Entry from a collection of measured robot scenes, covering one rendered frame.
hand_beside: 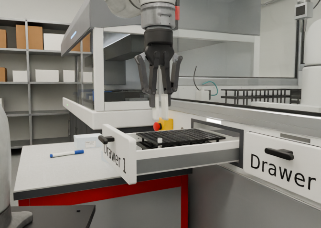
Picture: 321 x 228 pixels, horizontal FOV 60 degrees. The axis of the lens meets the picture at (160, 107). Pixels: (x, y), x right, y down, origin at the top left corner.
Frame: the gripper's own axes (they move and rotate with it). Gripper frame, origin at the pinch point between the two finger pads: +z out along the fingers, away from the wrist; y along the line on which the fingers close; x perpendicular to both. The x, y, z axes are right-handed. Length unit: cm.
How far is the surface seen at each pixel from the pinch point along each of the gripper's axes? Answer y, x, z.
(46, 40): -12, 388, -71
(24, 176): -35, 31, 23
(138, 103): 25, 88, 6
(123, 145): -10.9, -1.1, 8.8
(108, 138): -12.8, 6.8, 8.4
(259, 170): 20.9, -14.6, 16.4
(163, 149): -1.2, -4.3, 10.5
